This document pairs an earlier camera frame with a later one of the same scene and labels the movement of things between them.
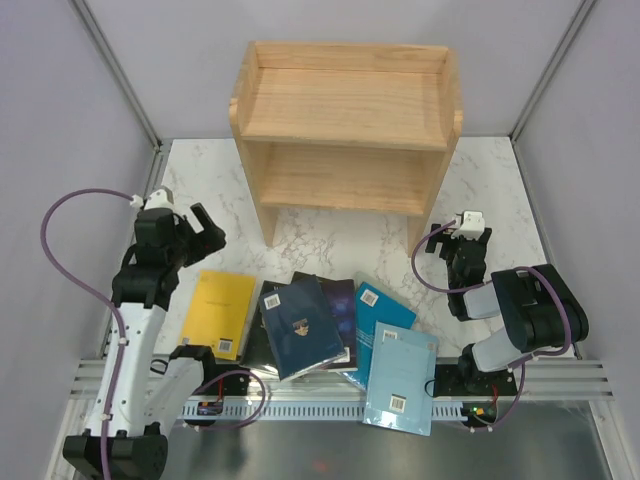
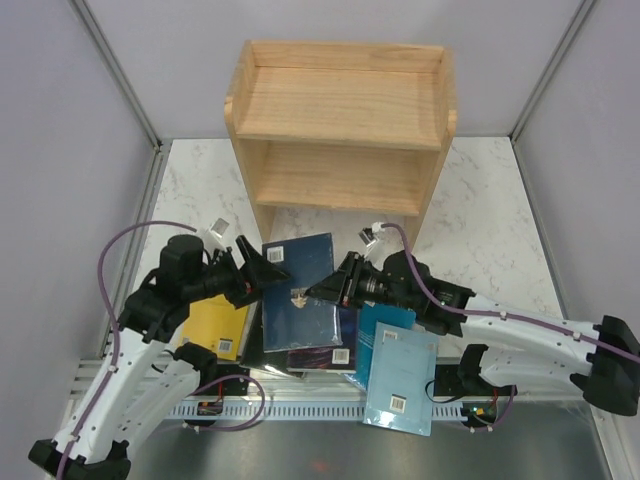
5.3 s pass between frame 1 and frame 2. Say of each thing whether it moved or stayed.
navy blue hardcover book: moved
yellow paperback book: stayed
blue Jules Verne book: stayed
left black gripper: moved
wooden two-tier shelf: stayed
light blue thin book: stayed
